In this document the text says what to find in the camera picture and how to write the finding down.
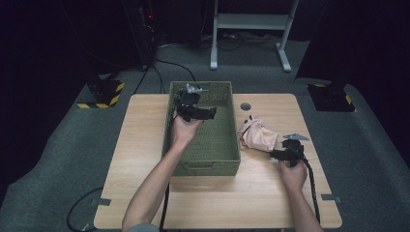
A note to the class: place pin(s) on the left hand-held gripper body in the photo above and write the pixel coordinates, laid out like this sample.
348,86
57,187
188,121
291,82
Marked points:
186,103

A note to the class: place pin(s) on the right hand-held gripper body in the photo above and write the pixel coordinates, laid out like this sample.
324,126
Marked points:
294,150

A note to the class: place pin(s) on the pink cloth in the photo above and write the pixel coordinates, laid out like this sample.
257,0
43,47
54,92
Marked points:
259,135

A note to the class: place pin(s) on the green woven basket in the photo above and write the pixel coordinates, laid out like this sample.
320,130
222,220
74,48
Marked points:
216,145

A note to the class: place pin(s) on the person's right hand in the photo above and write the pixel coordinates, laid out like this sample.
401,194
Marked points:
295,177

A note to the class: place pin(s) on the person's left hand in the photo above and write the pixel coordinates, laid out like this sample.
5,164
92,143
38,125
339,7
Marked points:
183,133

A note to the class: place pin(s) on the grey round table grommet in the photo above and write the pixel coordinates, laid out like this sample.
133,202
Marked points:
245,106

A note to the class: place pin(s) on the grey tape strip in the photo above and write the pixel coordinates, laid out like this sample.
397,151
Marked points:
101,202
331,198

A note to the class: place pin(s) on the black and yellow striped base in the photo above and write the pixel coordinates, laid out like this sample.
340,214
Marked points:
332,98
104,92

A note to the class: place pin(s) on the black equipment tower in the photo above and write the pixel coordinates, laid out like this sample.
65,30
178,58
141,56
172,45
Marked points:
141,32

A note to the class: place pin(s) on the white metal stand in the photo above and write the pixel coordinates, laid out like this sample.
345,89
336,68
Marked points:
251,22

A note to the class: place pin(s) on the person's grey clothing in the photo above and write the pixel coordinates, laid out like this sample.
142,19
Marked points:
143,228

